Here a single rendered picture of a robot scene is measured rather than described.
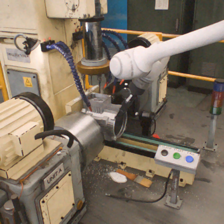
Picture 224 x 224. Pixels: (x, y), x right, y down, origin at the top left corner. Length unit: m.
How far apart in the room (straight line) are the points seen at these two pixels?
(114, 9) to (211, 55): 3.64
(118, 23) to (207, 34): 6.37
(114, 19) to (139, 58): 6.38
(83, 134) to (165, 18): 3.56
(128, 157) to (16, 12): 0.89
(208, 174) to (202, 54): 3.07
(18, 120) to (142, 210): 0.68
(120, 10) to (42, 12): 5.93
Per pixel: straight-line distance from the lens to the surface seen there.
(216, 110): 1.57
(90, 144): 1.17
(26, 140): 0.86
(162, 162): 1.15
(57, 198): 1.02
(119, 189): 1.36
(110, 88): 1.66
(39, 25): 1.34
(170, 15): 4.49
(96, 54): 1.34
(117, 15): 7.30
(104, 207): 1.28
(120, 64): 0.99
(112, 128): 1.39
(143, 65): 1.01
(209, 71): 4.41
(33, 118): 0.92
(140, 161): 1.44
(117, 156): 1.49
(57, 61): 1.46
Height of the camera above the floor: 1.72
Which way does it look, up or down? 27 degrees down
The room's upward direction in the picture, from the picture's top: 2 degrees counter-clockwise
